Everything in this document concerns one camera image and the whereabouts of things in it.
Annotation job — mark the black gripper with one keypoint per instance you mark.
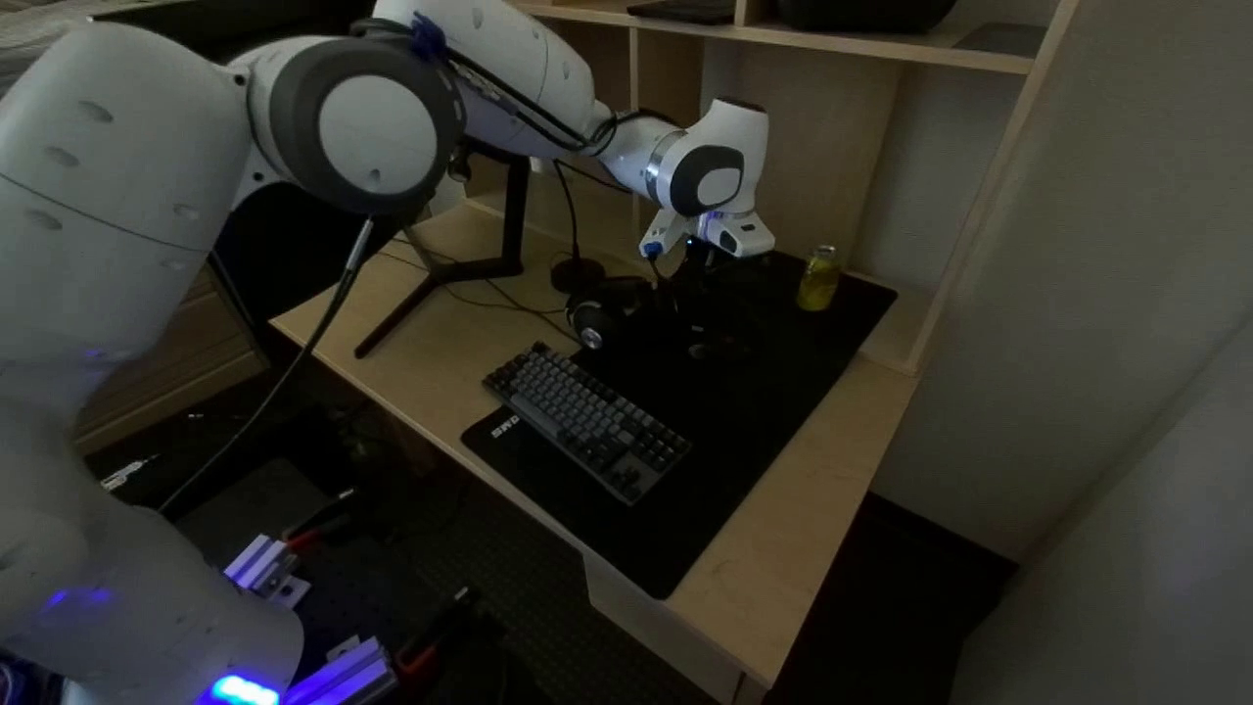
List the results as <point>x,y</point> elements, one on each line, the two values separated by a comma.
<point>691,289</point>

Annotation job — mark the grey mechanical keyboard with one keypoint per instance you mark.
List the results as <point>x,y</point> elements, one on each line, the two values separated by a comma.
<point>591,418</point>

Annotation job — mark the yellow green bottle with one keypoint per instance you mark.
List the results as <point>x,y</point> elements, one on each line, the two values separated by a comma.
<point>822,281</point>

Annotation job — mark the black round base stand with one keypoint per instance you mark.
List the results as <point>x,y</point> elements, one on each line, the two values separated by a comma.
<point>577,277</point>

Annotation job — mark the flat dark shelf item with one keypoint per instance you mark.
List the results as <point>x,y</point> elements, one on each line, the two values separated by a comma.
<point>679,10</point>

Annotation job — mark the black computer mouse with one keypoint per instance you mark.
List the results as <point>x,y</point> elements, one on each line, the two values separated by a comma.
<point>594,323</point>

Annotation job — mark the silver metal block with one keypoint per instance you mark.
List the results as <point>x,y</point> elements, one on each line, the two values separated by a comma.
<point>343,673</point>
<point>259,563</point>

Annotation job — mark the wooden shelf unit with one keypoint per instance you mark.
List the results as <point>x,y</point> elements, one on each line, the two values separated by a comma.
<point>849,45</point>

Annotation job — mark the black desk mat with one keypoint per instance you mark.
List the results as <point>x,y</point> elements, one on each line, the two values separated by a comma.
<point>745,431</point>

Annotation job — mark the pale wooden side cabinet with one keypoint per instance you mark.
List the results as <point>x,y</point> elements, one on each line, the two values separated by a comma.
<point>182,366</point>

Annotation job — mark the black monitor stand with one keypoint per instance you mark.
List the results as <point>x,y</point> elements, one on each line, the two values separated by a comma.
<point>516,221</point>

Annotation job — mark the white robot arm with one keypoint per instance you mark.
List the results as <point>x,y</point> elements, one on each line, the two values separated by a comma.
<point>119,196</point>

